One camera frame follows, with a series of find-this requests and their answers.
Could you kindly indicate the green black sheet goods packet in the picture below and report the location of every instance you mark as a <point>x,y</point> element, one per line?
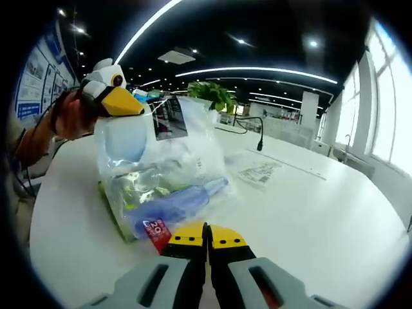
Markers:
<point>109,209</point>

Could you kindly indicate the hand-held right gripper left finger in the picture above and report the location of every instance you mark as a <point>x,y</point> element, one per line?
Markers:
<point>128,286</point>

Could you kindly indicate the white small cabinet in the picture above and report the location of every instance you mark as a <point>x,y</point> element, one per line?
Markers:
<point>322,148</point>

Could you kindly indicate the steel sink with faucet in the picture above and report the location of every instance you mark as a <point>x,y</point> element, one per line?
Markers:
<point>351,157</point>

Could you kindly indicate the green potted plant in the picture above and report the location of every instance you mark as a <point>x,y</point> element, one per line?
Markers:
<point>212,93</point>

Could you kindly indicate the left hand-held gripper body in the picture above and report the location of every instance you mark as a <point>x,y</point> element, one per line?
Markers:
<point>106,72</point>

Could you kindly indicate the person's left hand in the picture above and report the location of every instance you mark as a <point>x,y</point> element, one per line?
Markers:
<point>72,119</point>

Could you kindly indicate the ceiling air vent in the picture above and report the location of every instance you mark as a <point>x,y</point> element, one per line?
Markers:
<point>177,55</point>

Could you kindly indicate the white table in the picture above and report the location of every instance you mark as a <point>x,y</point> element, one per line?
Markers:
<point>305,225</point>

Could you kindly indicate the long ceiling light strip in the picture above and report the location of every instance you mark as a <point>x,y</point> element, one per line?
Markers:
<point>151,21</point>
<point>257,69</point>

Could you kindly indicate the blue white wall poster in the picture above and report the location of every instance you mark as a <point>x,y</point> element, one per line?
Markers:
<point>35,74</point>

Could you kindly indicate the white low partition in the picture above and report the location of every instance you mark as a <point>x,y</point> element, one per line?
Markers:
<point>286,132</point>

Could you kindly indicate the person's beige trousers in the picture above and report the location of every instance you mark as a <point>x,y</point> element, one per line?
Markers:
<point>22,219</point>

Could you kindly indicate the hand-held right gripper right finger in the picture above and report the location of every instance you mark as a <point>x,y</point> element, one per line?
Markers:
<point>289,289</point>

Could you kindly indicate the clear blue sheet goods packet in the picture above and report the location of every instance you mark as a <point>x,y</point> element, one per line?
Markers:
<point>257,172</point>
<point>167,161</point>

